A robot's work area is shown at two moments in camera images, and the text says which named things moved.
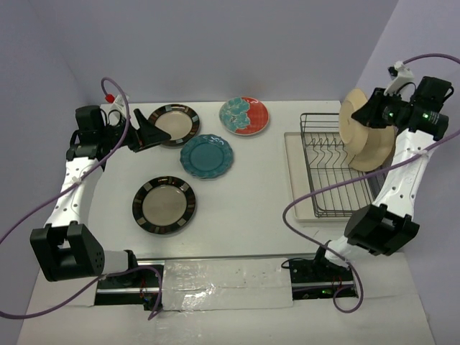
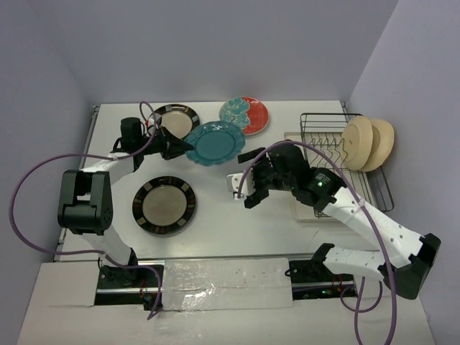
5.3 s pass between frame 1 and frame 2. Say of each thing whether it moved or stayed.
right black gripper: moved
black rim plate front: stayed
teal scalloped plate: moved
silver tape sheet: stayed
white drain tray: stayed
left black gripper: moved
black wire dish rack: stayed
